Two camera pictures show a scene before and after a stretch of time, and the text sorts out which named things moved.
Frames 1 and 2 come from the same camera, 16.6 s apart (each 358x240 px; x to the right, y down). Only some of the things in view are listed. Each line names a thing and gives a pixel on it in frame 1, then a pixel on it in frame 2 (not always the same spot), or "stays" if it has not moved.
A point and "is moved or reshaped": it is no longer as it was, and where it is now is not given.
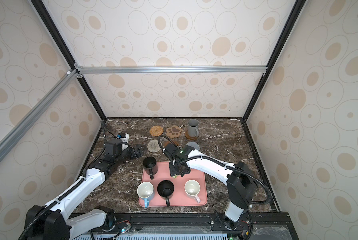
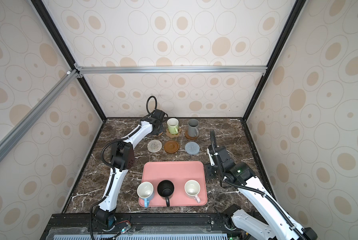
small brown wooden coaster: [166, 142] is moved or reshaped
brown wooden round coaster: [188, 137] stays
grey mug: [193, 130] stays
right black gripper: [172, 173] -> [207, 168]
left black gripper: [135, 155] -> [161, 129]
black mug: [165, 189] stays
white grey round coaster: [153, 146] stays
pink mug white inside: [192, 189] stays
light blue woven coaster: [193, 145] stays
